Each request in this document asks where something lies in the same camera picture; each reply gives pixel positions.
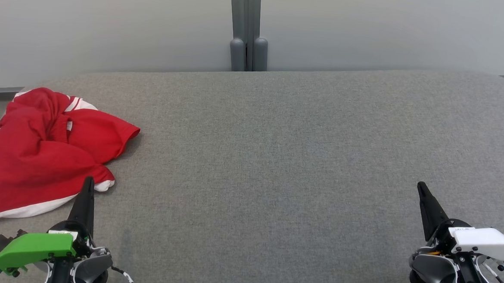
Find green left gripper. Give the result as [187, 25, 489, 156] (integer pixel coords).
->
[0, 171, 97, 279]

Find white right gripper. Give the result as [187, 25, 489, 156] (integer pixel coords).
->
[413, 181, 504, 263]

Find red Bulls 23 shorts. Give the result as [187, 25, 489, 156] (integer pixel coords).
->
[0, 136, 118, 236]

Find grey partition post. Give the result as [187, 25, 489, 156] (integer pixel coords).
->
[227, 0, 271, 73]

